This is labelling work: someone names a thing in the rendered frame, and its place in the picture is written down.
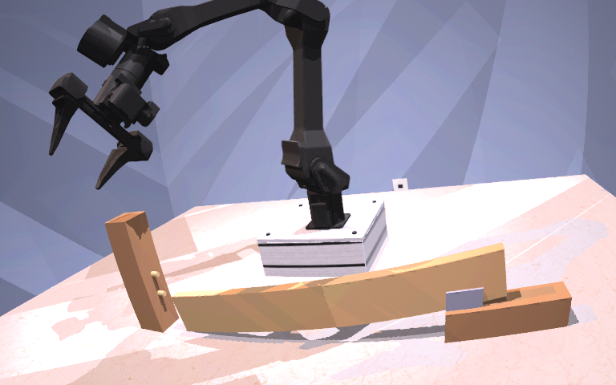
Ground long wooden bed rail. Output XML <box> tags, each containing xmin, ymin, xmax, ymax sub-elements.
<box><xmin>171</xmin><ymin>242</ymin><xmax>507</xmax><ymax>333</ymax></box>

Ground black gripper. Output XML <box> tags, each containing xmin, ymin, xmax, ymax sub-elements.
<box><xmin>49</xmin><ymin>69</ymin><xmax>153</xmax><ymax>190</ymax></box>

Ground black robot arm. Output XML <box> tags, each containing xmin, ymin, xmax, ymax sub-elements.
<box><xmin>77</xmin><ymin>0</ymin><xmax>351</xmax><ymax>230</ymax></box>

